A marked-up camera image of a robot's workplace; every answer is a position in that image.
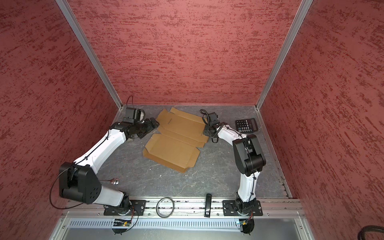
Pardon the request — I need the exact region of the aluminium front rail frame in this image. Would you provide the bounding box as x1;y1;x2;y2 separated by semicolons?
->
50;197;314;240

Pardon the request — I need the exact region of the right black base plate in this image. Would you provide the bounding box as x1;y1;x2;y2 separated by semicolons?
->
222;199;263;217

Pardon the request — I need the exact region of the right aluminium corner post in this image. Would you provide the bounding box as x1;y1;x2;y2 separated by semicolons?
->
256;0;313;111

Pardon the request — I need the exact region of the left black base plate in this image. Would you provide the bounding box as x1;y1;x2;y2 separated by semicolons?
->
104;200;147;217

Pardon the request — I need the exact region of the black cable bottom right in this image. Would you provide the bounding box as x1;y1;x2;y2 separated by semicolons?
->
357;224;384;240

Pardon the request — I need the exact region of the black handle bar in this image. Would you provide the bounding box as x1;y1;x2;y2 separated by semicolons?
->
204;194;212;218

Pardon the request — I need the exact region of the small round metal knob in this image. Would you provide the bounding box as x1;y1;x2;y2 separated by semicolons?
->
110;178;120;185

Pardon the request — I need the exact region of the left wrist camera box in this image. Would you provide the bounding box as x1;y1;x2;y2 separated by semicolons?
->
123;107;146;124

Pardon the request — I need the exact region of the left circuit board with wires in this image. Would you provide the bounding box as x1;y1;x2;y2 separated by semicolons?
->
112;219;132;235

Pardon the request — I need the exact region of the black desk calculator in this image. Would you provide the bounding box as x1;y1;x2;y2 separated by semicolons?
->
235;118;258;134

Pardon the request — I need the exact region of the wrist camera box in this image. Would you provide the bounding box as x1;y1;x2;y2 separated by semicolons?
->
208;113;220;126
123;107;146;124

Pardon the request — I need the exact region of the brown cardboard box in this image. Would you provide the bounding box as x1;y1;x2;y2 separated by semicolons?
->
143;108;209;173

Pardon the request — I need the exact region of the circuit board with wires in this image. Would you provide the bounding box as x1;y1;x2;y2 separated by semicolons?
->
112;219;132;235
239;219;255;235

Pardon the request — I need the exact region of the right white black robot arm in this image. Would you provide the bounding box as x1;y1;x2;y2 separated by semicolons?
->
203;124;266;215

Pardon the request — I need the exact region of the right circuit board with wires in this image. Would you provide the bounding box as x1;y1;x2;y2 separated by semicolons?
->
239;219;255;235

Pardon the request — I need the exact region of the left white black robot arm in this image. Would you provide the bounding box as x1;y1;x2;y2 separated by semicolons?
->
57;118;160;216

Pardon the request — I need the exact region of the left aluminium corner post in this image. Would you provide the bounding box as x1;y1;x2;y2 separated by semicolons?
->
56;0;123;110

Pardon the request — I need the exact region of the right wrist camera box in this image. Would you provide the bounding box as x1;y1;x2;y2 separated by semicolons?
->
208;113;220;126

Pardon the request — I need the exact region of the aluminium corner post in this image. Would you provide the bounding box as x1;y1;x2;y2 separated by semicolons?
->
256;0;313;111
56;0;123;110

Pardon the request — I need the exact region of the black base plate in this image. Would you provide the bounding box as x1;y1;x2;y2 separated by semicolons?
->
222;199;263;217
104;200;147;217

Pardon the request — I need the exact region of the black cable ring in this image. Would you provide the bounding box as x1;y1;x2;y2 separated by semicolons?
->
155;196;175;219

